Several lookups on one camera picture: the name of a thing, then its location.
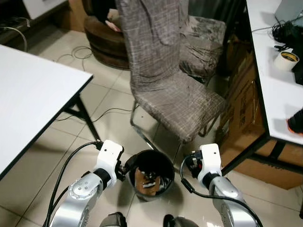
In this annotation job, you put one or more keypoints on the white tape roll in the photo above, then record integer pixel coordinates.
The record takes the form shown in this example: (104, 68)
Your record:
(286, 60)

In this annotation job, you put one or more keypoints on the dark wooden desk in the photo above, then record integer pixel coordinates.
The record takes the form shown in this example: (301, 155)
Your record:
(28, 19)

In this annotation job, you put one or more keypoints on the black round rubbish bin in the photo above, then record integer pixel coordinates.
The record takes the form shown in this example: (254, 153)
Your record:
(163, 165)

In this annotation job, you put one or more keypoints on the dark left robot leg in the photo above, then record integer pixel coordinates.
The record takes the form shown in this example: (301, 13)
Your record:
(113, 220)

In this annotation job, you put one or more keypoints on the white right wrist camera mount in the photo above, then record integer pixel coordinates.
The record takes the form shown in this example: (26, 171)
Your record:
(210, 158)

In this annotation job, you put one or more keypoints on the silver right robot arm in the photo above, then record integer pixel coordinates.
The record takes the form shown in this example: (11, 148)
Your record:
(227, 198)

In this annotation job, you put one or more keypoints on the dark robot leg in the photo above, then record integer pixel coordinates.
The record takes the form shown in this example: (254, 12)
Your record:
(180, 221)
(113, 220)

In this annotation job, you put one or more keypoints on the black metal table frame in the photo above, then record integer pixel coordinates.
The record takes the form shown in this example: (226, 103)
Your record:
(255, 149)

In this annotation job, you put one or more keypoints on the black box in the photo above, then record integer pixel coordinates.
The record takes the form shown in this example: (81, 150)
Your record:
(298, 66)

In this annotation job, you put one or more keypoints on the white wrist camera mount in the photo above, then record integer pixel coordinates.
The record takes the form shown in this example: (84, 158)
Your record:
(210, 158)
(109, 156)

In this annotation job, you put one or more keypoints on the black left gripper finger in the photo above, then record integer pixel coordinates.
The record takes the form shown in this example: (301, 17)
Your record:
(131, 173)
(133, 161)

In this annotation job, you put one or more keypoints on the black metal table leg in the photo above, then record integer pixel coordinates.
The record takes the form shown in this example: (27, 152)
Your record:
(83, 116)

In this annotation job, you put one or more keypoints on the brown cardboard trash piece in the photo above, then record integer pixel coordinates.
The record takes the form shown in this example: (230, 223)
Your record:
(144, 187)

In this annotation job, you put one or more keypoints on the brown round ottoman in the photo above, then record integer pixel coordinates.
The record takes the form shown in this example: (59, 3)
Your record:
(106, 47)

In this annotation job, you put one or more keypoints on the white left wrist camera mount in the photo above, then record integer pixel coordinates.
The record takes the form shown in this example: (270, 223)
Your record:
(109, 156)

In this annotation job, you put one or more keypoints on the grey laptop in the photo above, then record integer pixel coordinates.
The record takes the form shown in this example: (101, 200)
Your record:
(289, 10)

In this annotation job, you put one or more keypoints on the orange and black tool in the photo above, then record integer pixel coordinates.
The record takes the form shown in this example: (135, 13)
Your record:
(296, 124)

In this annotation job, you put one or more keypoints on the seated person in black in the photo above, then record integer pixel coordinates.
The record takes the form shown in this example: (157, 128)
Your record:
(104, 12)

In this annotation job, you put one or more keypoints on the dark right robot leg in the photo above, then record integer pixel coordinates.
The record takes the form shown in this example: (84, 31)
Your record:
(180, 221)

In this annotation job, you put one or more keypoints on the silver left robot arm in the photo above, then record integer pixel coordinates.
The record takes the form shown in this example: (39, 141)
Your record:
(78, 198)

